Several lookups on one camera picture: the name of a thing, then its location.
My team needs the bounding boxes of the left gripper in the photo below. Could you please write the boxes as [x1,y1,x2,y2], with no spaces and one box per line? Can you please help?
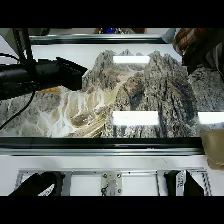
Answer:
[55,56,90,92]

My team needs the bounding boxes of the beige long-sleeved shirt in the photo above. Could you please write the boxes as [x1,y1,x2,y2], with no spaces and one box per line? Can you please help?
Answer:
[199,129,224,171]

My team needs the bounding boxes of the checked shirt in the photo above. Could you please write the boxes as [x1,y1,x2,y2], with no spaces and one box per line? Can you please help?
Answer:
[172,28,209,57]

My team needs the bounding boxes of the black cable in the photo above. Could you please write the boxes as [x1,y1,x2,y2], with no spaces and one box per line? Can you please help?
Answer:
[0,90,37,132]

